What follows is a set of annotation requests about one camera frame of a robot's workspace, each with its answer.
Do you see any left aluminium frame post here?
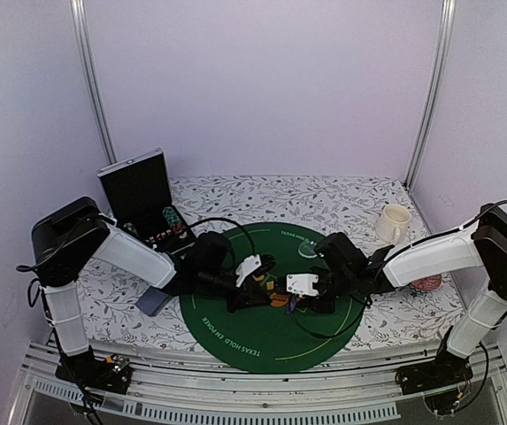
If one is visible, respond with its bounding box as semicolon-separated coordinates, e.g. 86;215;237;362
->
70;0;117;165

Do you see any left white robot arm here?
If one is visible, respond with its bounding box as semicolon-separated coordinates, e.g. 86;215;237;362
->
16;197;274;384

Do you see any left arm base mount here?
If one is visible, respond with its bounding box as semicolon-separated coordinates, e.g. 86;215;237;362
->
55;346;133;395

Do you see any aluminium frame post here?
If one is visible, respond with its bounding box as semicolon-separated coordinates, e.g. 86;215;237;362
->
404;0;457;191
70;0;117;165

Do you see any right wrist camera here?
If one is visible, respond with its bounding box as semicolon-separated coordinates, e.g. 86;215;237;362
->
286;274;319;297

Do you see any green poker chip stack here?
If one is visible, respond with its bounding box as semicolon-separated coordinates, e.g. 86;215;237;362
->
162;206;184;233

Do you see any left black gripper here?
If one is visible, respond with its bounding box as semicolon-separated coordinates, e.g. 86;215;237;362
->
199;267;273;314

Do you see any right aluminium frame post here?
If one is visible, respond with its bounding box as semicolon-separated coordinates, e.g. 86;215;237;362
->
404;0;457;191

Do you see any orange big blind button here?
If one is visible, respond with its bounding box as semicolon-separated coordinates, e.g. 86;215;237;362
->
270;293;289;308

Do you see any aluminium poker chip case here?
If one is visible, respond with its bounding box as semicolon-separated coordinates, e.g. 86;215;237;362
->
97;148;196;254

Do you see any purple small blind button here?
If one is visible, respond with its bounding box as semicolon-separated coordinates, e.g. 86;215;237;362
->
286;295;297;315

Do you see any cream ceramic mug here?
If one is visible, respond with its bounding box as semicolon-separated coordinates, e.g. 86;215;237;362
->
375;205;411;245

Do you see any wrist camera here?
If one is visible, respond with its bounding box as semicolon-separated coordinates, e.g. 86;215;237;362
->
286;274;319;297
235;254;276;288

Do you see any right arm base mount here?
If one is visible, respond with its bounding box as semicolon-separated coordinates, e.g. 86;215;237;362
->
395;351;473;395

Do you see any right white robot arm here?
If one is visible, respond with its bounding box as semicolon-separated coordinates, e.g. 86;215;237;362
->
286;200;507;386

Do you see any floral patterned table cover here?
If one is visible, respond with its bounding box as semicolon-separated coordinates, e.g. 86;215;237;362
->
77;176;464;352

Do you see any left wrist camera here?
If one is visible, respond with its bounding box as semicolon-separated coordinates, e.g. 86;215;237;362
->
235;254;276;288

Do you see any blue playing card deck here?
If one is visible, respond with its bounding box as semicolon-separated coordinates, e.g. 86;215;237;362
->
135;286;171;317

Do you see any aluminium front rail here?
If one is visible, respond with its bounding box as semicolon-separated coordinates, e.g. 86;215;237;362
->
12;344;507;425

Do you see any red patterned small bowl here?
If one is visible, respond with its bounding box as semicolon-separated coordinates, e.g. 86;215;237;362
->
410;274;442;292

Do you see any round green poker mat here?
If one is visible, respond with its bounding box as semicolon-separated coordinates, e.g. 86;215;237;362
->
179;222;364;374

